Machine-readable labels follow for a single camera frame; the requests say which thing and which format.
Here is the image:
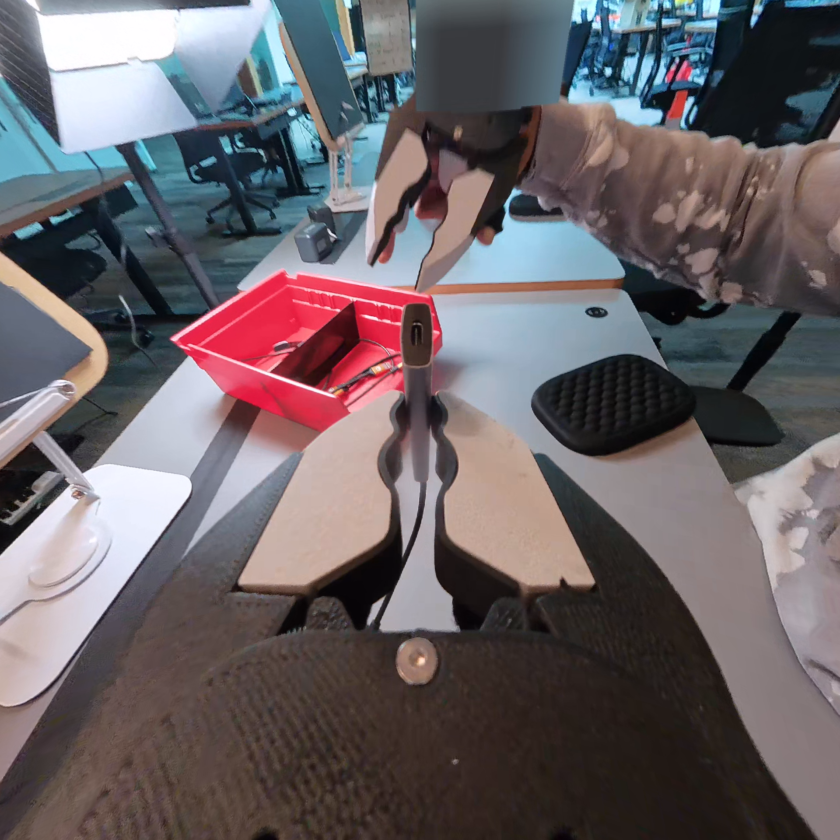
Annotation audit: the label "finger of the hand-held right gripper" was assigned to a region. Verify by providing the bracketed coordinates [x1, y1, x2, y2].
[415, 168, 508, 294]
[364, 127, 432, 267]

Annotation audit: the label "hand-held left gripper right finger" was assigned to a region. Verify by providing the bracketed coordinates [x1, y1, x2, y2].
[436, 390, 598, 599]

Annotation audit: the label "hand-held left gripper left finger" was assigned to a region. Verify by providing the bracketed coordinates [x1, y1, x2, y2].
[238, 391, 404, 597]

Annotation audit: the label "black hub cable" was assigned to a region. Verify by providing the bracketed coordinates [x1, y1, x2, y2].
[369, 481, 429, 632]

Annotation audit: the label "black usb-c cable orange plugs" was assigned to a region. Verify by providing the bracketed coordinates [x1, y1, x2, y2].
[327, 357, 403, 396]

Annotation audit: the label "red plastic bin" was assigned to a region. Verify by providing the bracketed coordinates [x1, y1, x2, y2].
[170, 269, 445, 432]

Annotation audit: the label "grey usb-c hub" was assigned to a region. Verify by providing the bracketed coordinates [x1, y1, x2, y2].
[400, 303, 438, 484]

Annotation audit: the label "person's right forearm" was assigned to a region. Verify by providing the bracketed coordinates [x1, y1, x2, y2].
[521, 101, 840, 320]

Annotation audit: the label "person's right hand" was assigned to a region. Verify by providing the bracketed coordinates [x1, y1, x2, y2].
[377, 181, 497, 264]

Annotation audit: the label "white tablet stand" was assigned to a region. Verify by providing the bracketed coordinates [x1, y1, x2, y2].
[0, 379, 193, 708]
[324, 138, 370, 213]

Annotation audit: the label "small grey power adapter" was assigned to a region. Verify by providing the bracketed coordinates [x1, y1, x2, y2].
[293, 222, 337, 264]

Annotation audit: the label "whiteboard with writing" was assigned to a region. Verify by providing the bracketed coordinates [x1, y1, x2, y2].
[360, 0, 415, 77]

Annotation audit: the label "black board with wooden edge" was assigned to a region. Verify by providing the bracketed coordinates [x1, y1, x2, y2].
[274, 0, 367, 143]
[0, 252, 110, 460]

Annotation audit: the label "black bin divider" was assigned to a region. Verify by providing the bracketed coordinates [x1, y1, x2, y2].
[271, 302, 359, 385]

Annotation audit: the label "black light stand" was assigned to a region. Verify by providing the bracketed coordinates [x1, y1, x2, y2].
[117, 141, 219, 311]

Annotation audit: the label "white power strip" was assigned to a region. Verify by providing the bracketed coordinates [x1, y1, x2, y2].
[0, 469, 51, 527]

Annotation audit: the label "white softbox light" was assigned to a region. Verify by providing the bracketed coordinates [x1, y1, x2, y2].
[0, 0, 274, 156]

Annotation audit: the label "background office desk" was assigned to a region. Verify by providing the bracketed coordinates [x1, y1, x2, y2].
[0, 167, 178, 317]

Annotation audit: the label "thin black cable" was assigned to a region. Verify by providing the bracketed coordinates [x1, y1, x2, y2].
[322, 337, 399, 388]

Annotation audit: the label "black cable with dark plug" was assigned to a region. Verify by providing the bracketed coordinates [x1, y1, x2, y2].
[248, 339, 307, 363]

